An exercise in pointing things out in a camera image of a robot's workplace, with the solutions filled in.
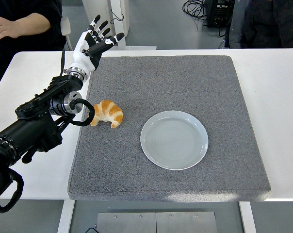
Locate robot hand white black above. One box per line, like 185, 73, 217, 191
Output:
68, 14, 125, 73

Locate person's left hand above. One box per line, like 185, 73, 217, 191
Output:
0, 16, 17, 40

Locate croissant bread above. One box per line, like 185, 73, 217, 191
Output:
89, 100, 124, 129

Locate grey round plate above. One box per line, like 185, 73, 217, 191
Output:
140, 110, 209, 171

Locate grey metal plate with screws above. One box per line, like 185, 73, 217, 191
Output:
97, 211, 219, 233

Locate person with name badge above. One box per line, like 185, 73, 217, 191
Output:
0, 0, 66, 98

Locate white chair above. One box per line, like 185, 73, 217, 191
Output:
61, 17, 73, 50

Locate beige cabinet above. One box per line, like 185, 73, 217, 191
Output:
82, 0, 130, 36

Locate white column stand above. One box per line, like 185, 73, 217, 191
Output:
109, 0, 157, 51

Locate grey felt mat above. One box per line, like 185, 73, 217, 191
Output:
67, 55, 271, 202

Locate black electronics box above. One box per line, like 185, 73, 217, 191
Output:
206, 0, 236, 28

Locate white table leg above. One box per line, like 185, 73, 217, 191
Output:
238, 201, 258, 233
57, 200, 76, 233

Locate person in dark clothing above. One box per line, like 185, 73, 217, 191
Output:
225, 0, 293, 49

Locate black floor cables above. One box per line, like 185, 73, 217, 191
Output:
181, 0, 227, 38

